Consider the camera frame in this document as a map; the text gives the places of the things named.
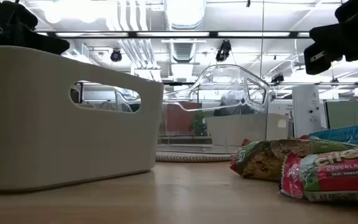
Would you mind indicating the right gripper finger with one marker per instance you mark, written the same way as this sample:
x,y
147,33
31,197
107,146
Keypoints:
x,y
326,34

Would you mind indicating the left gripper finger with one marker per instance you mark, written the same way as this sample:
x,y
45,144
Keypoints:
x,y
17,18
45,43

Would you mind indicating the blue granola bar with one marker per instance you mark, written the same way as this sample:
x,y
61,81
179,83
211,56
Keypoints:
x,y
353,133

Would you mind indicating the thin vertical pole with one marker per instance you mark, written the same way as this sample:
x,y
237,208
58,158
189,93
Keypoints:
x,y
262,18

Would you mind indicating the green partition panel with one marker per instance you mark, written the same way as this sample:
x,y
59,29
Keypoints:
x,y
350,113

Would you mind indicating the black overhead light bar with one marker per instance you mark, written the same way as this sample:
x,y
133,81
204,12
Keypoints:
x,y
132,34

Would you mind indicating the red background panel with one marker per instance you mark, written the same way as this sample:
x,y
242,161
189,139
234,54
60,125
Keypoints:
x,y
179,119

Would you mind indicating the green plant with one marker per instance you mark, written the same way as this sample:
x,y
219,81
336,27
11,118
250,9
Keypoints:
x,y
199,126

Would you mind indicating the black ceiling camera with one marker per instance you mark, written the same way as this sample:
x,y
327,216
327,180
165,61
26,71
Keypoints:
x,y
277,78
223,51
116,56

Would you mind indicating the ribbed silver duct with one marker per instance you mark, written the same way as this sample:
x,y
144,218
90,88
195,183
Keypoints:
x,y
183,51

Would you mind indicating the black horizontal rail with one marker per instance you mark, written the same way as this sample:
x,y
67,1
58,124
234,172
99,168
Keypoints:
x,y
179,83

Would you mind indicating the round silver ventilation duct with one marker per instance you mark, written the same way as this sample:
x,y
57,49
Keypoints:
x,y
184,14

